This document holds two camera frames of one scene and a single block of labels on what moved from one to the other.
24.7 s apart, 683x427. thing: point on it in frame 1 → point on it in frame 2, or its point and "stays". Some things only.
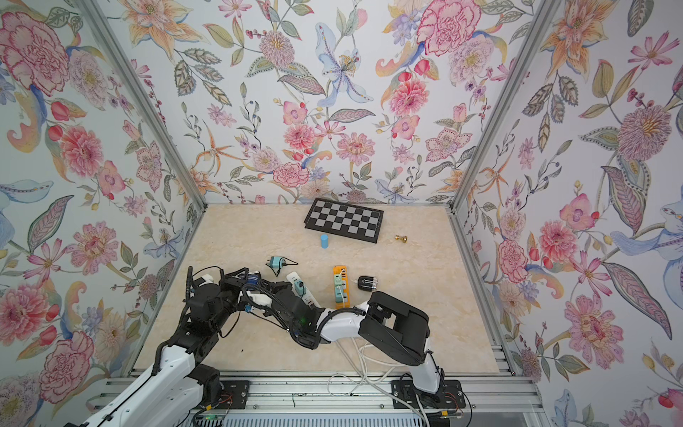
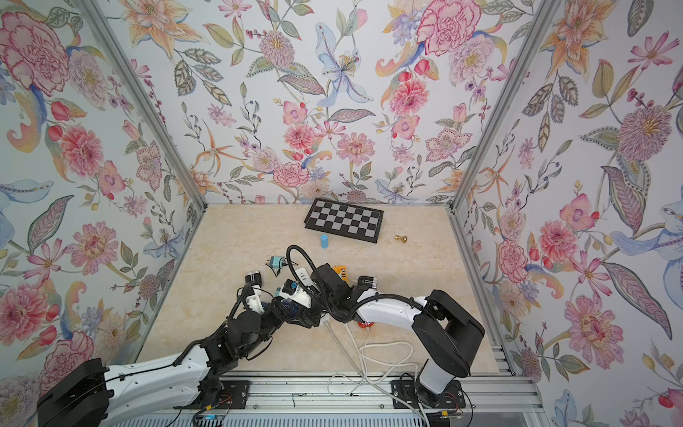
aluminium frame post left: x=142 y=103 stays
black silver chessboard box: x=344 y=219 stays
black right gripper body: x=284 y=292 → x=329 y=305
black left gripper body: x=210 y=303 → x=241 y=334
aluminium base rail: x=372 y=399 stays
